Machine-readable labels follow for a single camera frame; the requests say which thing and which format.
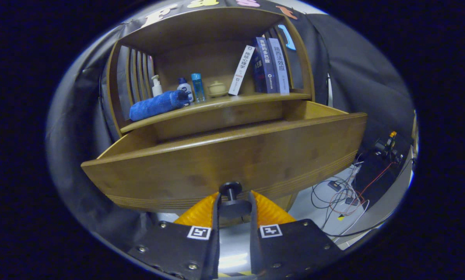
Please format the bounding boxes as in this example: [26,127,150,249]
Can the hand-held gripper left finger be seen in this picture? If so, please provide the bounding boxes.
[127,191,222,280]

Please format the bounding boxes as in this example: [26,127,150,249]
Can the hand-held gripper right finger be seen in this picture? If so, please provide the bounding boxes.
[249,190,345,278]

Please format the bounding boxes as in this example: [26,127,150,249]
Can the black drawer knob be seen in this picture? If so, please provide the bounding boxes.
[219,182,252,218]

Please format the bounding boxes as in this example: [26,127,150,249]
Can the wooden drawer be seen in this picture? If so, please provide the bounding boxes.
[81,100,368,212]

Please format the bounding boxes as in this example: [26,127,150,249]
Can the wooden countertop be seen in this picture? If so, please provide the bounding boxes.
[119,93,312,134]

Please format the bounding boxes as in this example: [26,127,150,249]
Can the wooden cabinet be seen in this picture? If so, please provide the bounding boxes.
[106,6,316,212]

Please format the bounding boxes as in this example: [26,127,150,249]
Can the blue rolled towel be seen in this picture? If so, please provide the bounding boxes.
[129,90,191,122]

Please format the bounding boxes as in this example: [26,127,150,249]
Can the beige lidded teacup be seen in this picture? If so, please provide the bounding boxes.
[208,80,229,98]

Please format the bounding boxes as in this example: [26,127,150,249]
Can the clear blue bottle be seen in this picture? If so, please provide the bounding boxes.
[191,73,206,103]

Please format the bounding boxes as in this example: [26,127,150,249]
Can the white lotion bottle blue cap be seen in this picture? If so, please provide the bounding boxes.
[177,77,194,103]

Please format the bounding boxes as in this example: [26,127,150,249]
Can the white pump bottle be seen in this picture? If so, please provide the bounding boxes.
[151,75,163,98]

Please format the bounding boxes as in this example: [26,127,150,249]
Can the black rig with orange part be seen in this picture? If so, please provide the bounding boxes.
[374,131,404,164]

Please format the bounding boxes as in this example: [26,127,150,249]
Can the dark blue book white print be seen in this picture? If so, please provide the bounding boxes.
[255,37,278,94]

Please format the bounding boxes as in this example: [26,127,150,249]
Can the pale lavender book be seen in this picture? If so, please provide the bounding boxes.
[267,38,290,95]

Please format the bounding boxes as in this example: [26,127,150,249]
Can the black floor cables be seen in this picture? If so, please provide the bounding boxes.
[310,177,408,238]

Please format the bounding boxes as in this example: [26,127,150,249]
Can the red floor cable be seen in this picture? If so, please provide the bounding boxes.
[330,161,396,214]

